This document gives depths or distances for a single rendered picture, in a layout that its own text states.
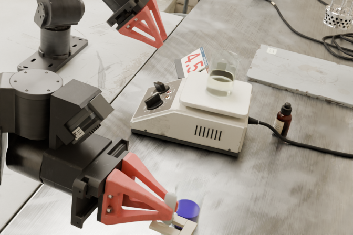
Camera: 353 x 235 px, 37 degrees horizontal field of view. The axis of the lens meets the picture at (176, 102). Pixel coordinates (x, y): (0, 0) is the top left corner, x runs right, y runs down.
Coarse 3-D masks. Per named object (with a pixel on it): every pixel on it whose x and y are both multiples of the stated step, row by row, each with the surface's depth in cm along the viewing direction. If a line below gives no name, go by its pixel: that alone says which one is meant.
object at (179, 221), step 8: (176, 216) 60; (152, 224) 59; (160, 224) 58; (176, 224) 60; (184, 224) 59; (192, 224) 60; (160, 232) 58; (168, 232) 58; (176, 232) 58; (184, 232) 58; (192, 232) 58
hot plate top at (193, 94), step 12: (192, 72) 99; (192, 84) 95; (204, 84) 96; (240, 84) 98; (180, 96) 91; (192, 96) 92; (204, 96) 92; (240, 96) 94; (204, 108) 90; (216, 108) 89; (228, 108) 90; (240, 108) 90
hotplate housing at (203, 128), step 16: (176, 96) 95; (160, 112) 92; (176, 112) 91; (192, 112) 91; (208, 112) 91; (144, 128) 93; (160, 128) 93; (176, 128) 92; (192, 128) 91; (208, 128) 91; (224, 128) 90; (240, 128) 90; (192, 144) 93; (208, 144) 92; (224, 144) 92; (240, 144) 92
